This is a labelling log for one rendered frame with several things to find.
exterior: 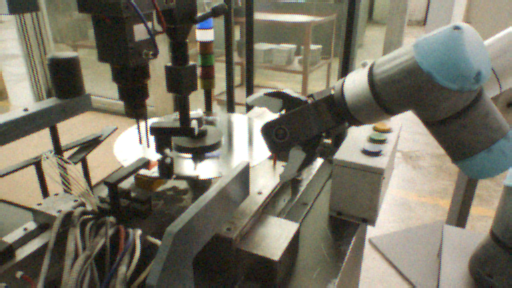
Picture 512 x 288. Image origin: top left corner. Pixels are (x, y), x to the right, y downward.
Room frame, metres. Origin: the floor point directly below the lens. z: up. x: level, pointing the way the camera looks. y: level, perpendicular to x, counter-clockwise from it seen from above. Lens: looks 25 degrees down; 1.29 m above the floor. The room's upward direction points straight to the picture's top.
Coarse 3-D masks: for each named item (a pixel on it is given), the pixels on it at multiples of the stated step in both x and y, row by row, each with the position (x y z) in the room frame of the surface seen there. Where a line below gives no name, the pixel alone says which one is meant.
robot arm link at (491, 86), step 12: (504, 36) 0.56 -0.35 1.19; (492, 48) 0.56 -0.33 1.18; (504, 48) 0.55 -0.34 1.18; (492, 60) 0.54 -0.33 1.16; (504, 60) 0.54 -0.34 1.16; (492, 72) 0.54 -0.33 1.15; (504, 72) 0.53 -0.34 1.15; (492, 84) 0.53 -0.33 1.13; (504, 84) 0.54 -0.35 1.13; (420, 120) 0.53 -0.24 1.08
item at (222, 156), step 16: (192, 112) 0.90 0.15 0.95; (208, 112) 0.90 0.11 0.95; (224, 112) 0.90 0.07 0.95; (144, 128) 0.80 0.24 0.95; (224, 128) 0.80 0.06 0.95; (240, 128) 0.80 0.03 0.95; (256, 128) 0.80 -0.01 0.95; (128, 144) 0.72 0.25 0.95; (144, 144) 0.72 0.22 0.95; (224, 144) 0.72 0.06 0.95; (240, 144) 0.72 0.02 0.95; (256, 144) 0.72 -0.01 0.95; (128, 160) 0.65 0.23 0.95; (160, 160) 0.65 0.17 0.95; (176, 160) 0.65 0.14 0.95; (192, 160) 0.65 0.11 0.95; (208, 160) 0.65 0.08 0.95; (224, 160) 0.65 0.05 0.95; (240, 160) 0.65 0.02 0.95; (256, 160) 0.65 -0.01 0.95; (160, 176) 0.59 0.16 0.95; (176, 176) 0.59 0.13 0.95; (192, 176) 0.59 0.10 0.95; (208, 176) 0.59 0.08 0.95
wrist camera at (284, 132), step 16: (288, 112) 0.50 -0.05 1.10; (304, 112) 0.50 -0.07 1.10; (320, 112) 0.50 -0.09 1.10; (336, 112) 0.51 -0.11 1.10; (272, 128) 0.48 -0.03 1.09; (288, 128) 0.48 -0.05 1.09; (304, 128) 0.49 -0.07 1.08; (320, 128) 0.49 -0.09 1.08; (272, 144) 0.47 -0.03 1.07; (288, 144) 0.48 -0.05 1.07
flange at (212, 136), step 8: (208, 128) 0.78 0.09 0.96; (216, 128) 0.78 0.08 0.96; (200, 136) 0.73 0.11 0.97; (208, 136) 0.73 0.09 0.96; (216, 136) 0.74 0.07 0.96; (176, 144) 0.70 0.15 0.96; (184, 144) 0.70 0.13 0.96; (192, 144) 0.70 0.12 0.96; (200, 144) 0.70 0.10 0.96; (208, 144) 0.70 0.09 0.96; (216, 144) 0.71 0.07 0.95
